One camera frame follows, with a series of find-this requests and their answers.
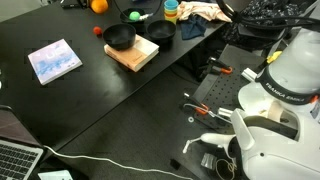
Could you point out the silver metal cylinder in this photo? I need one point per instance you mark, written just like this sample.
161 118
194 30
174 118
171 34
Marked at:
225 112

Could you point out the black speckled fabric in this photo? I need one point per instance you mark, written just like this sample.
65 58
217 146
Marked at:
253 10

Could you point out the small metal washer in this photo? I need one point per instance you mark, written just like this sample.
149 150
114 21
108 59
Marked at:
190 117

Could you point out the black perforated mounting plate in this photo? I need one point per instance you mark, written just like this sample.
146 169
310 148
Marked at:
230 90

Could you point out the blue plastic cup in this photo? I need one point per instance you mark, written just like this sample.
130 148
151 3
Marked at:
171 4

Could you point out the white handheld controller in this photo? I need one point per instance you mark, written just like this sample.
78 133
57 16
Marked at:
213 138

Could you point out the navy blue cloth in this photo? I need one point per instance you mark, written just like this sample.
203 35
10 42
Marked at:
193 28

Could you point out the yellow plastic cup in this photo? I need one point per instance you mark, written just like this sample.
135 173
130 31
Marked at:
171 20

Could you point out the small red ball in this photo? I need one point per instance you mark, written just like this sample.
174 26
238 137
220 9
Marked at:
97 30

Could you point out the light green plastic cup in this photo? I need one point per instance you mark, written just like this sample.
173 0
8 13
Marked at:
170 11

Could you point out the tan rubber band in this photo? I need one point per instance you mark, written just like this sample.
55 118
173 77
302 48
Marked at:
230 165

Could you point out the toy orange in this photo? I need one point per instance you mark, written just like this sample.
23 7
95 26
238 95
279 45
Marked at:
99 6

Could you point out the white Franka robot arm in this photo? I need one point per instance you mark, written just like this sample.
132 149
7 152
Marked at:
290 66

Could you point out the small clear plastic bag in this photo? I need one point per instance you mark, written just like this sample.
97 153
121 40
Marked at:
209 161

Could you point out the blue and white book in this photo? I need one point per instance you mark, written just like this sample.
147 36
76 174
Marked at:
53 61

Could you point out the black bowl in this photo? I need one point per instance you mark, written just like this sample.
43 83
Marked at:
119 36
161 31
125 19

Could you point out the silver laptop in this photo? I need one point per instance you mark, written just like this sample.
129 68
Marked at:
16 156

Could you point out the orange plastic cup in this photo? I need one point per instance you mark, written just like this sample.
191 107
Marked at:
170 15

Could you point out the yellow green tag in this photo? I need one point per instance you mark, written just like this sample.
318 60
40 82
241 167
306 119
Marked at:
274 56

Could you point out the pink cloth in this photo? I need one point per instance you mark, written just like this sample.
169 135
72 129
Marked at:
206 10

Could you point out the wooden block board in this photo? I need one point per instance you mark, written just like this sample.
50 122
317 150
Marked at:
136 55

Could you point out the aluminium extrusion bar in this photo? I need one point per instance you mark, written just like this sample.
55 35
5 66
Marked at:
249 75

